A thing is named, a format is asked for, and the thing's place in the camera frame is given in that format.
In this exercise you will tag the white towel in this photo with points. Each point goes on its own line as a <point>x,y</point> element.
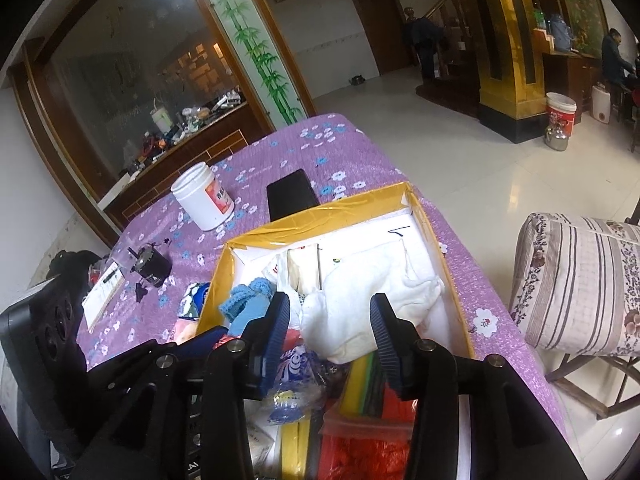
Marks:
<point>370,300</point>

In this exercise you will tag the brown wooden door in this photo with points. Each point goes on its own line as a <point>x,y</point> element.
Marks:
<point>380,25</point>

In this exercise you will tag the purple floral tablecloth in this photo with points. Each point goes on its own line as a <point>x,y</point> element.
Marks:
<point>350,160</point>

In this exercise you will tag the golden arch pillar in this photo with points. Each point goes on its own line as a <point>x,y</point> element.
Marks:
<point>505,50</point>

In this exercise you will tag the black pen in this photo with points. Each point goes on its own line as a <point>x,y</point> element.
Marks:
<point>111,275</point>

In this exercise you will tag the yellow cardboard box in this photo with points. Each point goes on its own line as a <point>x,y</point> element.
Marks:
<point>320,215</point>

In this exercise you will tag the green bamboo print panel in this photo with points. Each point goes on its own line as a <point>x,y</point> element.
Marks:
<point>255,45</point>

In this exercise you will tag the wooden chair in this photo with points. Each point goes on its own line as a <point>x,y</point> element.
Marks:
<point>590,390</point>

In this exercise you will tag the wooden glass cabinet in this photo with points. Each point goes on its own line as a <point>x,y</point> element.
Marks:
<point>200,145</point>

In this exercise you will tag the blue white snack packet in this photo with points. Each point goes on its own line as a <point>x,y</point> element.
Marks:
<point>192,302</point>

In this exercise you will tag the white plastic jar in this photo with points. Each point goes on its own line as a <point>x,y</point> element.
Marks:
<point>200,200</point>

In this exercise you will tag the red white bucket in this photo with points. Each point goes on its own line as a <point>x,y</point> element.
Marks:
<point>561,112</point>

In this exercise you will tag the dark wooden sideboard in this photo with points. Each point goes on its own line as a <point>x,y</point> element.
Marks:
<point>570,75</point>

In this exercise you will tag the white appliance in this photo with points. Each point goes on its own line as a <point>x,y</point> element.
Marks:
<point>600,102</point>

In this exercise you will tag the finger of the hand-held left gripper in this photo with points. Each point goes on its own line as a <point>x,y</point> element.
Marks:
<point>197,344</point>

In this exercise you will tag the wooden staircase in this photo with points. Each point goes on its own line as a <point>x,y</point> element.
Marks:
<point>455,85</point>

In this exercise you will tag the dark shoes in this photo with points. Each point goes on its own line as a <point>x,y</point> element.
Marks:
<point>357,80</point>

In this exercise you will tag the colourful dishcloth pack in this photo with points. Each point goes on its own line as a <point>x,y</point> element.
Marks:
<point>362,385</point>

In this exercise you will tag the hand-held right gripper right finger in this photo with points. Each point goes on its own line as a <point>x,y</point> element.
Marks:
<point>387,345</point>

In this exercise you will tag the clutter on cabinet counter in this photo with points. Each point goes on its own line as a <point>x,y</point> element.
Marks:
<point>190,120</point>

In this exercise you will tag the black phone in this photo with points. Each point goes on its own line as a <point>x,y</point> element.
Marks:
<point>292,195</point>

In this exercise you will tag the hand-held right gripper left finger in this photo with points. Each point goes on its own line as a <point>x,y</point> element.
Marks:
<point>272,340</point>

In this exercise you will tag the black backpack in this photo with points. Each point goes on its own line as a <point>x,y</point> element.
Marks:
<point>70,265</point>

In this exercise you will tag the striped floral chair cushion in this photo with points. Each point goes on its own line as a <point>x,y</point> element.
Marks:
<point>575,285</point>

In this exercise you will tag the light blue knitted item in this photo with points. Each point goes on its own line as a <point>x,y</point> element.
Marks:
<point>247,305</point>

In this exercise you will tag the red plastic bag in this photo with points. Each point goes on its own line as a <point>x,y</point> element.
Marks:
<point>360,450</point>

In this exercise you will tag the metal kettle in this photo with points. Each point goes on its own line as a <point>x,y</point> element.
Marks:
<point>555,139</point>

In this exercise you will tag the black round device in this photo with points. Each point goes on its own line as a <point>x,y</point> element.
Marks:
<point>152,262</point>

